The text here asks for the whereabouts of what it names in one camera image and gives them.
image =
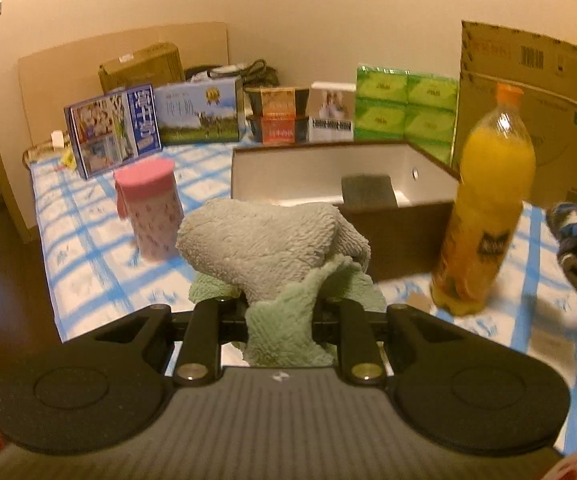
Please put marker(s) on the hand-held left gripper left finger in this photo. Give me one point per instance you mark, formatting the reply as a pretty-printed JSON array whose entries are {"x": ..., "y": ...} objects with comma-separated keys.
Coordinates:
[{"x": 231, "y": 322}]

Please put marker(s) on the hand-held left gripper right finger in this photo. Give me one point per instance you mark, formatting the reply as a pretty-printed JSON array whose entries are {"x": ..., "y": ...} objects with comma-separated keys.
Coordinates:
[{"x": 326, "y": 325}]

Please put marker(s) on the light green fluffy towel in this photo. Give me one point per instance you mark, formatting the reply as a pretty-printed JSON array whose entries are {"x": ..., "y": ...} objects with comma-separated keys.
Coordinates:
[{"x": 288, "y": 325}]

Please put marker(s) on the brown box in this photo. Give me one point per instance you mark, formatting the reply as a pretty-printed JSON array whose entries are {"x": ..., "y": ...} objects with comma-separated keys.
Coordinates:
[{"x": 403, "y": 240}]

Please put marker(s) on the dark grey cloth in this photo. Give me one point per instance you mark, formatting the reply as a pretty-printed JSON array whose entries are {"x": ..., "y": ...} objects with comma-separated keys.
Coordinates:
[{"x": 368, "y": 191}]

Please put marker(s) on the small brown paper tag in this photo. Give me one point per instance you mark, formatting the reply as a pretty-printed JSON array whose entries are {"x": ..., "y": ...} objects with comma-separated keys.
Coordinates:
[{"x": 421, "y": 302}]

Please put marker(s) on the pink lidded container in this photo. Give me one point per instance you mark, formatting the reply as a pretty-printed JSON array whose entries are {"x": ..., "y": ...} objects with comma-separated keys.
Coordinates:
[{"x": 153, "y": 210}]

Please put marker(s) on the red label small box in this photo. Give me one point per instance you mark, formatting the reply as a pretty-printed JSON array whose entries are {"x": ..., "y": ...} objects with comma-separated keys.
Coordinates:
[{"x": 278, "y": 130}]

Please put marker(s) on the orange juice bottle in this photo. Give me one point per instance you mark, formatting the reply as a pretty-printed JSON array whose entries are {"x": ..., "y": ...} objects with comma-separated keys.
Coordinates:
[{"x": 488, "y": 200}]

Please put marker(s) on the white photo printed box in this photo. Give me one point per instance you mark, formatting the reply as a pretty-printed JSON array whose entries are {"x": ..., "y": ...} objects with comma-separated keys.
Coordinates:
[{"x": 331, "y": 110}]

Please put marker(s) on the blue meadow printed box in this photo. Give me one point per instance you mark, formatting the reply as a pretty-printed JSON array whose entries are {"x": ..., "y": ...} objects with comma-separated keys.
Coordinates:
[{"x": 193, "y": 110}]

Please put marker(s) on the green tissue multipack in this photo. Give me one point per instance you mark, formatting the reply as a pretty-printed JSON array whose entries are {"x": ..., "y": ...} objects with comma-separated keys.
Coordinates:
[{"x": 403, "y": 110}]

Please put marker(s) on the small yellow packet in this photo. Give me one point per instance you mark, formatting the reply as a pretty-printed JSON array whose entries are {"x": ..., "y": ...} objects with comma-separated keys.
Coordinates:
[{"x": 68, "y": 159}]

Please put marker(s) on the colourful cartoon printed box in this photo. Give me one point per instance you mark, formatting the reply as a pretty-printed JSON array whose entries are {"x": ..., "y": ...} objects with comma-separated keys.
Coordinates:
[{"x": 103, "y": 130}]

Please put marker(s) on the brown cardboard carton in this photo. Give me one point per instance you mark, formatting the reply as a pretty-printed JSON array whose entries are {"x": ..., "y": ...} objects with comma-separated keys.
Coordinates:
[{"x": 141, "y": 65}]

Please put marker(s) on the large cardboard box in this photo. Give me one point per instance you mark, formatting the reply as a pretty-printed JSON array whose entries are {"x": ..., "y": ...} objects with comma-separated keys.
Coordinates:
[{"x": 558, "y": 110}]

